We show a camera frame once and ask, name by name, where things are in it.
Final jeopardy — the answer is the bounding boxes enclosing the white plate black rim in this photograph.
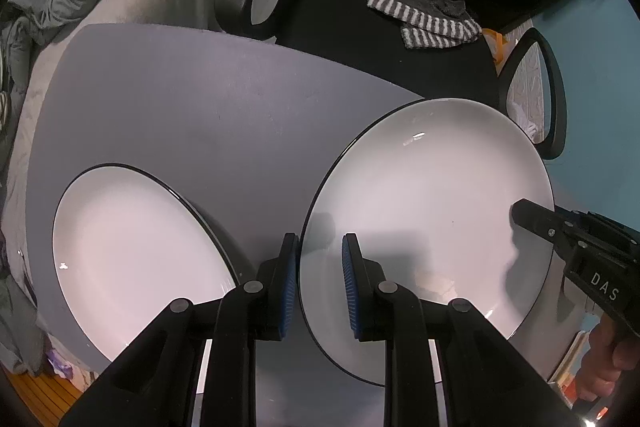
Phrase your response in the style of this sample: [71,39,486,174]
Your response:
[51,163,241,363]
[298,97,556,389]

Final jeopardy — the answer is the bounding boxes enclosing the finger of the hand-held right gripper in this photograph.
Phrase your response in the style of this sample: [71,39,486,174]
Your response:
[510,199,566,249]

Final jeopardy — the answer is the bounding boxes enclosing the white crumpled item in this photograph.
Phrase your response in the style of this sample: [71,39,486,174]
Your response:
[517,107,543,142]

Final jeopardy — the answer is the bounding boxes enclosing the black office chair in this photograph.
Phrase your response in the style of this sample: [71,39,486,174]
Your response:
[214,0,568,162]

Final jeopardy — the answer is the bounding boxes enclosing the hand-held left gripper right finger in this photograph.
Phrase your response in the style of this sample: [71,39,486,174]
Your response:
[341,233,596,427]

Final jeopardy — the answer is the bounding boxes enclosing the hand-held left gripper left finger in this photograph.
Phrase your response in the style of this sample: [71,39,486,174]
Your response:
[59,232,301,427]

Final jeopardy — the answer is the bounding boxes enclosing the person's right hand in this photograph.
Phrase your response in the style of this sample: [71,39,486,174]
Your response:
[575,312,640,404]

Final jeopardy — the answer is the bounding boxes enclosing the orange soft item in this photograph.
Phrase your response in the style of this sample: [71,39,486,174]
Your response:
[482,29,506,68]

